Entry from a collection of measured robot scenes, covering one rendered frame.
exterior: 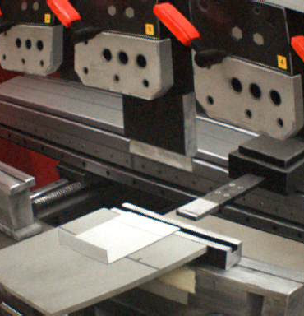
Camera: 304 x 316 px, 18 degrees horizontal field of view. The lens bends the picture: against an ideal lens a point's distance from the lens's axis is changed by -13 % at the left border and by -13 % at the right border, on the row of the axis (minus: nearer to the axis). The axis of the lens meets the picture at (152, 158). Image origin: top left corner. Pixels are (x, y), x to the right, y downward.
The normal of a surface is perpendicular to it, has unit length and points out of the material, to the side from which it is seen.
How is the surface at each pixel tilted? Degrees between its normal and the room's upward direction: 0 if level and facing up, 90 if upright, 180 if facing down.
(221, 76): 90
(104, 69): 90
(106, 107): 0
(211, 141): 0
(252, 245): 0
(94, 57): 90
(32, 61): 90
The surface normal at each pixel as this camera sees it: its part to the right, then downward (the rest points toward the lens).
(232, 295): -0.70, 0.29
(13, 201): 0.71, 0.23
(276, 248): -0.04, -0.93
